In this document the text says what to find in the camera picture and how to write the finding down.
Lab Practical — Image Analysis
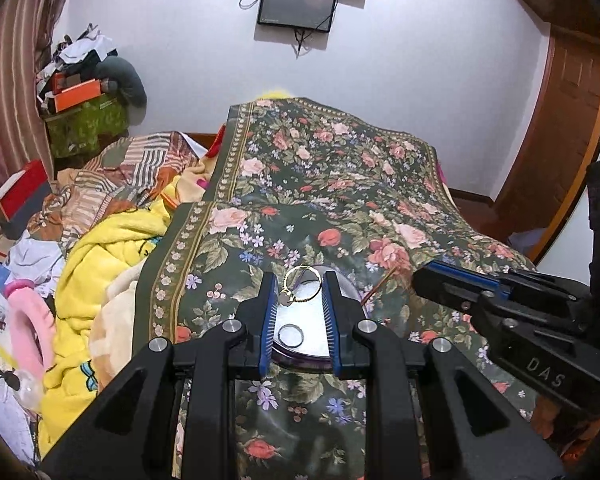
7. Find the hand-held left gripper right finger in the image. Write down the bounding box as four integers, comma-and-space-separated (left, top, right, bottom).
323, 271, 567, 480

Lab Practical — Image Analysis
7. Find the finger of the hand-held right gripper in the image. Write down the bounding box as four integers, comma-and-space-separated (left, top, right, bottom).
429, 260, 590, 303
412, 266, 512, 322

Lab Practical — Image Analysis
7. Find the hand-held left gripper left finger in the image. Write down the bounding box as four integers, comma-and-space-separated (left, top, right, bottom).
40, 271, 279, 480

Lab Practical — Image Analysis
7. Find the round purple-rimmed dish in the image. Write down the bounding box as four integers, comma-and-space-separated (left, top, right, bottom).
271, 264, 368, 373

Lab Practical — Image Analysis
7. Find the gold bracelet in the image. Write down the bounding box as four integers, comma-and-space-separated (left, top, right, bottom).
280, 265, 324, 307

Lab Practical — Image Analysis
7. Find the thin wooden stick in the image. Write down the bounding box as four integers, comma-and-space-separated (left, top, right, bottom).
361, 268, 398, 307

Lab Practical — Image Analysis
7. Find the dark floral blanket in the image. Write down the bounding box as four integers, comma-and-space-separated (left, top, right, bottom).
139, 98, 600, 480

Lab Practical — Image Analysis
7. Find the cream plush blanket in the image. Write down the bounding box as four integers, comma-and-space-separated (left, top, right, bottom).
88, 274, 146, 386

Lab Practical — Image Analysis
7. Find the wooden door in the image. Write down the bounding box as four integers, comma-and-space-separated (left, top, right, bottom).
490, 24, 600, 256

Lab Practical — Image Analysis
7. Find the yellow fleece blanket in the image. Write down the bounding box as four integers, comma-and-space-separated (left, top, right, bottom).
38, 180, 177, 458

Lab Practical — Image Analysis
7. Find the striped patchwork blanket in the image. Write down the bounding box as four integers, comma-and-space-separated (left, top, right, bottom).
27, 131, 216, 241

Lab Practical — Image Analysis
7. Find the green patterned cloth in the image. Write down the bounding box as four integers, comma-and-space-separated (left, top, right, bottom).
44, 94, 131, 161

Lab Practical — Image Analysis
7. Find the red box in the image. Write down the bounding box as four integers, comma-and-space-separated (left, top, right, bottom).
0, 159, 51, 222

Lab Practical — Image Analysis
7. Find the grey neck pillow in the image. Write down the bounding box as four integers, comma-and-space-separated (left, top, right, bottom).
96, 56, 148, 110

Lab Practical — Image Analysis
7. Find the orange box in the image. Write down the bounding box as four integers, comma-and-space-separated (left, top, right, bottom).
53, 79, 103, 115

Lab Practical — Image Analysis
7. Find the pile of clothes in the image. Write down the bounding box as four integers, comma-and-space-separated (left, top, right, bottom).
36, 23, 119, 106

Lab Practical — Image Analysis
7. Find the striped brown curtain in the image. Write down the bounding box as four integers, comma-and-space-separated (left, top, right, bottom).
0, 0, 83, 266

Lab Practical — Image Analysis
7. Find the silver ring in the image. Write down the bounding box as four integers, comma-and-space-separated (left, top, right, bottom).
278, 324, 305, 349

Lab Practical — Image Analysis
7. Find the pink ring cushion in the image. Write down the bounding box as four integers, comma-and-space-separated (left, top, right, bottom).
6, 280, 58, 386

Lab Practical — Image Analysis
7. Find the black cable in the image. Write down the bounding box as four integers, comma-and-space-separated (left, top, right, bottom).
293, 29, 312, 60

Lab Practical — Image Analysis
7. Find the small black wall monitor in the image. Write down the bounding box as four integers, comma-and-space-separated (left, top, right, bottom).
256, 0, 339, 35

